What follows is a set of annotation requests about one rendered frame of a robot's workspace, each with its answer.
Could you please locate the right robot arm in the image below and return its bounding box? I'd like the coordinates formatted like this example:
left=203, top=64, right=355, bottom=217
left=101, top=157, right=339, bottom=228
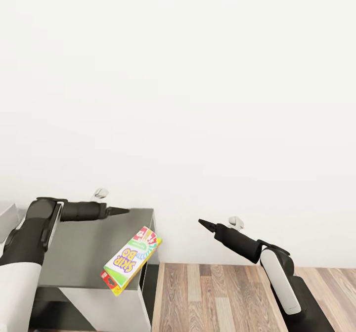
left=198, top=216, right=335, bottom=332

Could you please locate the board game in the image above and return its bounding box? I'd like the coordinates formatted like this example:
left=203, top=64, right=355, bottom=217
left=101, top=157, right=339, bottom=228
left=100, top=227, right=162, bottom=296

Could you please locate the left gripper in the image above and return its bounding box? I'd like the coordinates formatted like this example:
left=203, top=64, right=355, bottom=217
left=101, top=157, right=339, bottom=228
left=75, top=201, right=130, bottom=221

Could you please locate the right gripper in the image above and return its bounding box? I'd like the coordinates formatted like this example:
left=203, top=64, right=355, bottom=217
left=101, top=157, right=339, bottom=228
left=198, top=219, right=247, bottom=256

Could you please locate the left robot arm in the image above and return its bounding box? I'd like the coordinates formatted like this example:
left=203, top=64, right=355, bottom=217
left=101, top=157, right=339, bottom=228
left=0, top=187, right=130, bottom=332

